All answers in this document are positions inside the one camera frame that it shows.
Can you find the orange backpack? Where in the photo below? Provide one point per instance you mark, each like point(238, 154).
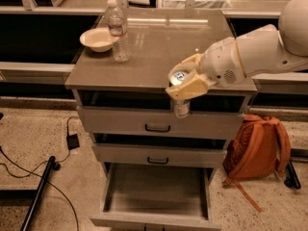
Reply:
point(261, 147)

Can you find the grey drawer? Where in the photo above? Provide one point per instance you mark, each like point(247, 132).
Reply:
point(150, 114)
point(156, 198)
point(159, 151)

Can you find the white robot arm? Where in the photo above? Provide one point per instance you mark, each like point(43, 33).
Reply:
point(269, 49)

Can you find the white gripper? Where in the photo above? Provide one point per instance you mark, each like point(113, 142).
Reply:
point(220, 63)

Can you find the grey drawer cabinet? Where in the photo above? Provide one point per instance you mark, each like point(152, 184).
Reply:
point(159, 40)

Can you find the grey bottom drawer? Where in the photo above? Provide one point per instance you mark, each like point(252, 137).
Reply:
point(156, 198)

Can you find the white paper bowl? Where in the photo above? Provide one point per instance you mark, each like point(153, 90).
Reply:
point(98, 40)

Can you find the grey top drawer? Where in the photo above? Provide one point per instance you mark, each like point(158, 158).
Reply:
point(150, 114)

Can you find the silver blue redbull can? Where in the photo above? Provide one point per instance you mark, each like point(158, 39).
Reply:
point(179, 105)

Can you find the black power adapter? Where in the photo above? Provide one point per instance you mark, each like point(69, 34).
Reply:
point(72, 141)

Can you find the black right base leg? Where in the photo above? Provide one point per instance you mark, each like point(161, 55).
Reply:
point(291, 180)

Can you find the clear plastic water bottle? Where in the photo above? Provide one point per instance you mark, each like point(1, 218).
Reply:
point(117, 25)

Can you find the grey middle drawer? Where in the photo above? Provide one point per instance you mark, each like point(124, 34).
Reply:
point(159, 151)

